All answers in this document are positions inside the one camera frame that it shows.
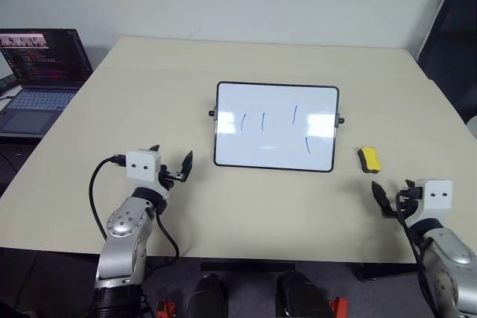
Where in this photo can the black mesh chair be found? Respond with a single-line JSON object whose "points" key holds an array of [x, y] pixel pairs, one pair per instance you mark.
{"points": [[452, 46]]}

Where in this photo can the open blue-grey laptop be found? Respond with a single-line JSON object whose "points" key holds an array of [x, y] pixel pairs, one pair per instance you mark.
{"points": [[41, 72]]}

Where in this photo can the black-framed small whiteboard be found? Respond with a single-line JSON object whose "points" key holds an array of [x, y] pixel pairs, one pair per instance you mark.
{"points": [[275, 128]]}

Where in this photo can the dark rounded shape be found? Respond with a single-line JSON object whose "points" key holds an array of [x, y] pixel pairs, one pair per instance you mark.
{"points": [[302, 295], [206, 297]]}

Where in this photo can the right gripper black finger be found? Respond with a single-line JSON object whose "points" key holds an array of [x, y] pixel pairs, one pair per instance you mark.
{"points": [[410, 184], [381, 196]]}

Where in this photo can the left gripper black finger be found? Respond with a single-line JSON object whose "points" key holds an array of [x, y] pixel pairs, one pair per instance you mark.
{"points": [[154, 148], [187, 164]]}

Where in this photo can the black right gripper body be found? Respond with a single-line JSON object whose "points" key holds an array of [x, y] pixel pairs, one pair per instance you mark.
{"points": [[408, 209]]}

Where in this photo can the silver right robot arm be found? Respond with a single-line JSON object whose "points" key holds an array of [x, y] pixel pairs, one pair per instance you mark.
{"points": [[447, 258]]}

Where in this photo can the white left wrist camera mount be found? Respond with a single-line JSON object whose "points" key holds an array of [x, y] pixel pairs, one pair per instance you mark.
{"points": [[142, 169]]}

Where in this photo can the yellow and black eraser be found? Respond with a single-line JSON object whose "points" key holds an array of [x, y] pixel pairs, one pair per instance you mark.
{"points": [[369, 158]]}

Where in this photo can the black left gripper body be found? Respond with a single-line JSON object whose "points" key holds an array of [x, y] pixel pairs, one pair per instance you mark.
{"points": [[172, 175]]}

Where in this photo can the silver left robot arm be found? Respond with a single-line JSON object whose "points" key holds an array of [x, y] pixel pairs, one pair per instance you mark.
{"points": [[124, 221]]}

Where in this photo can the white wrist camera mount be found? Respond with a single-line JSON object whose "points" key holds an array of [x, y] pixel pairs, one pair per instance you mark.
{"points": [[438, 199], [142, 169]]}

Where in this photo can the red and black clamp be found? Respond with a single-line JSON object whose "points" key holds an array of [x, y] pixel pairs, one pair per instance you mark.
{"points": [[339, 307], [165, 308]]}

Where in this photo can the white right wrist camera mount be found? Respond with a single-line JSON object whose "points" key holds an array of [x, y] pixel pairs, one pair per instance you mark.
{"points": [[438, 199]]}

